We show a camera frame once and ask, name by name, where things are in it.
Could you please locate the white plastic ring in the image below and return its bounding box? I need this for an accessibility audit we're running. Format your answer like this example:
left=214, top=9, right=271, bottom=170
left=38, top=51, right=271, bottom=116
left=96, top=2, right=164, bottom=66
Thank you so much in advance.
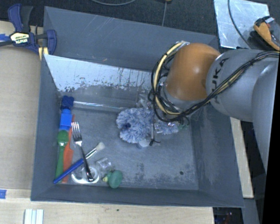
left=69, top=165, right=101, bottom=187

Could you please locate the green plastic spoon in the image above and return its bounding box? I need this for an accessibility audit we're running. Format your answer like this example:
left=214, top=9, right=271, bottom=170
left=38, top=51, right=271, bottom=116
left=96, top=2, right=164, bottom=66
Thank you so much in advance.
left=52, top=129, right=70, bottom=180

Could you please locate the blue and white cloth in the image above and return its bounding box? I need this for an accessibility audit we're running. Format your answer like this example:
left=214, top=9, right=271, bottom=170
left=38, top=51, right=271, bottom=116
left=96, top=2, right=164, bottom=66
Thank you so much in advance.
left=113, top=104, right=182, bottom=150

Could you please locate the grey metal bin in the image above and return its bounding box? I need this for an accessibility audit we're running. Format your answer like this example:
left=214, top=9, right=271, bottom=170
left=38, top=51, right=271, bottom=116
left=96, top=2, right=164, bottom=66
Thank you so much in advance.
left=23, top=5, right=264, bottom=224

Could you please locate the green toy fruit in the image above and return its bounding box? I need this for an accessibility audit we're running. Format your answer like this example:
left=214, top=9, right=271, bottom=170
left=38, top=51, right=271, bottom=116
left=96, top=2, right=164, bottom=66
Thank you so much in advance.
left=101, top=168, right=125, bottom=190

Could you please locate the dark blue toy block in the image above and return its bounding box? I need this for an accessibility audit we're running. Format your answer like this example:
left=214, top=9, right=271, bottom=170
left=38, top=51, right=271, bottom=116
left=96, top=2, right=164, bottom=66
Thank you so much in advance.
left=60, top=95, right=75, bottom=112

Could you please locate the clear glass cup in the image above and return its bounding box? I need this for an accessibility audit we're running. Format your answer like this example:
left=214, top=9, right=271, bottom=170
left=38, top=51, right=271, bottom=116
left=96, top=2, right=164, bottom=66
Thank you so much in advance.
left=94, top=156, right=114, bottom=174

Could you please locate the pale brown flat board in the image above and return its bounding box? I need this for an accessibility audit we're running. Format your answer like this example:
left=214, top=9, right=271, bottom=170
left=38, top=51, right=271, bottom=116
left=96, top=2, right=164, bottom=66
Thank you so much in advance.
left=0, top=44, right=47, bottom=193

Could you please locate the light blue toy block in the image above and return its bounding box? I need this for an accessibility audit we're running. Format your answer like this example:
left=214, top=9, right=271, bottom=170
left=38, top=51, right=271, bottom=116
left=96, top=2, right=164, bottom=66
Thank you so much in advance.
left=58, top=108, right=74, bottom=133

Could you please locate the blue handled brush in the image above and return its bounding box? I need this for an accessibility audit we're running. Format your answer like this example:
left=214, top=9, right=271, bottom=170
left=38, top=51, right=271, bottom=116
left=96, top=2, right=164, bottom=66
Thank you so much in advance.
left=52, top=137, right=106, bottom=189

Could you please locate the silver metal fork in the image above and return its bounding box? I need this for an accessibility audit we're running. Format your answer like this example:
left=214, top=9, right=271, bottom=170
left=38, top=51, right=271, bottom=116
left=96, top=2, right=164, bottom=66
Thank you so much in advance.
left=65, top=121, right=101, bottom=182

